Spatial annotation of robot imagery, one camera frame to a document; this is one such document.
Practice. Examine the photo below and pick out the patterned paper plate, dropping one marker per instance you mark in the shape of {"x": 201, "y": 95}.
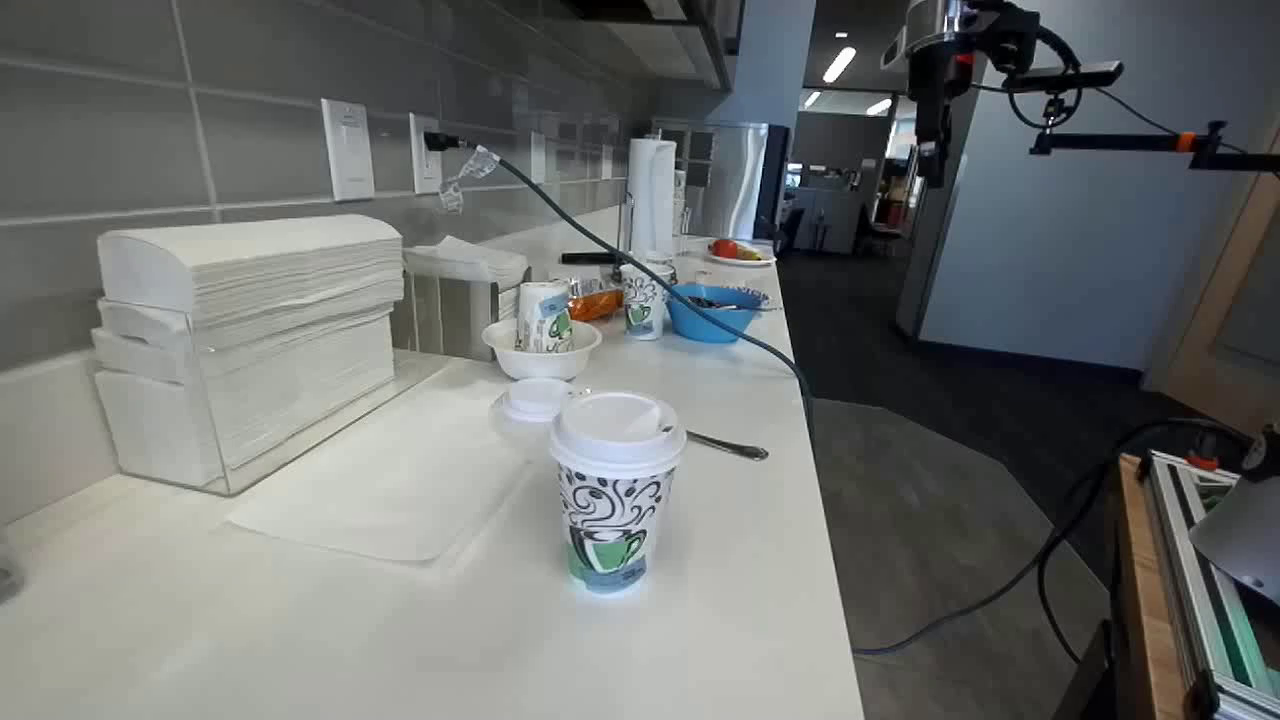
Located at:
{"x": 739, "y": 259}

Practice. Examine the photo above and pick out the open patterned paper cup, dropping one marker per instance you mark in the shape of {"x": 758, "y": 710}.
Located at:
{"x": 646, "y": 311}
{"x": 541, "y": 319}

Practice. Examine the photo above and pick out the lidded patterned paper cup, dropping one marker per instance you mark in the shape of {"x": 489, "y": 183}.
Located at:
{"x": 617, "y": 512}

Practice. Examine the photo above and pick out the orange snack packet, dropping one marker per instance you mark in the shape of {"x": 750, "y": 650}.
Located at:
{"x": 597, "y": 306}

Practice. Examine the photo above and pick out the aluminium profile frame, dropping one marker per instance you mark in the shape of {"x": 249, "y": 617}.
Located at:
{"x": 1203, "y": 600}

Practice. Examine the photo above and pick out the flat white paper napkin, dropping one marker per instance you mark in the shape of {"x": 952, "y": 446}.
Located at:
{"x": 385, "y": 485}

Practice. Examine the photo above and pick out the wooden table board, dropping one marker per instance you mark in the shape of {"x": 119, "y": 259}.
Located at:
{"x": 1145, "y": 612}

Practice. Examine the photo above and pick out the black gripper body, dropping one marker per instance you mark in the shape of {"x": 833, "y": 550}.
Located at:
{"x": 937, "y": 95}

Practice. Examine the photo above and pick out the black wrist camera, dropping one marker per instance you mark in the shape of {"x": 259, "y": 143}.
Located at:
{"x": 1003, "y": 35}

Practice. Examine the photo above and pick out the black spoon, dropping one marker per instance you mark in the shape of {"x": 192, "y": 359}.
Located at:
{"x": 706, "y": 306}

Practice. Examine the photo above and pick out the red berry food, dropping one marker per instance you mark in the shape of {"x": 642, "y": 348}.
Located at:
{"x": 730, "y": 251}

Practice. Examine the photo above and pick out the clear acrylic towel holder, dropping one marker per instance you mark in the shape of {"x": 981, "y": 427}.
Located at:
{"x": 421, "y": 364}

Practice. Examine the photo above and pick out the black stereo camera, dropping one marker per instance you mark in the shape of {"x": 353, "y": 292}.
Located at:
{"x": 1080, "y": 76}

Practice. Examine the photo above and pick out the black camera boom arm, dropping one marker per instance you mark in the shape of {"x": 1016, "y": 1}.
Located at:
{"x": 1104, "y": 143}

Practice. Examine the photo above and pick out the white bowl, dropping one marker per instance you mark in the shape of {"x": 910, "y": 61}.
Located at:
{"x": 541, "y": 364}

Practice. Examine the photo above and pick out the white wall plate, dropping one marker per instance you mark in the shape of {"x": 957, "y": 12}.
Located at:
{"x": 349, "y": 149}

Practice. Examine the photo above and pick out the folded paper towel stack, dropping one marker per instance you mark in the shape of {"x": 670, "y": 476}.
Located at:
{"x": 242, "y": 267}

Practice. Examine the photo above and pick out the white wall outlet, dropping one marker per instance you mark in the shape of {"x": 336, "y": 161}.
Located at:
{"x": 424, "y": 169}

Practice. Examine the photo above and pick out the small white lid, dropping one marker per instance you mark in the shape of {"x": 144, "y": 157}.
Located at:
{"x": 537, "y": 403}

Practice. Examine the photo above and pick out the blue bowl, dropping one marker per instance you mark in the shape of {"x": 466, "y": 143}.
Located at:
{"x": 712, "y": 330}

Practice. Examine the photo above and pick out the white napkin container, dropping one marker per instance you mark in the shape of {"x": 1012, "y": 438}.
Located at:
{"x": 466, "y": 261}

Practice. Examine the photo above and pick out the white paper towel roll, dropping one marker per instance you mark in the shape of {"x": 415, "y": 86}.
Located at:
{"x": 653, "y": 202}

